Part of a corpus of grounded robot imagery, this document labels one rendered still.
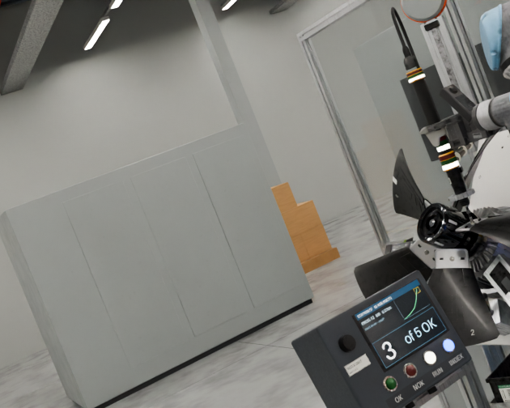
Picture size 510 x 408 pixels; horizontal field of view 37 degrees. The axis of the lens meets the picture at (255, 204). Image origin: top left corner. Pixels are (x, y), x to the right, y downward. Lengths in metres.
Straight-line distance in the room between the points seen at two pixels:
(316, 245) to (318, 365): 9.07
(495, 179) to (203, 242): 5.42
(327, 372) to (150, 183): 6.28
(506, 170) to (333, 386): 1.28
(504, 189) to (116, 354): 5.45
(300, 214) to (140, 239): 3.42
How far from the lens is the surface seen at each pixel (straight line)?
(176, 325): 7.51
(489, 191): 2.47
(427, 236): 2.16
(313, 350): 1.34
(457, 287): 2.09
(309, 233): 10.36
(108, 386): 7.39
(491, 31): 1.57
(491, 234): 1.99
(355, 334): 1.33
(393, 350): 1.36
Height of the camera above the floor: 1.54
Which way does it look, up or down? 2 degrees down
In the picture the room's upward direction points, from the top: 22 degrees counter-clockwise
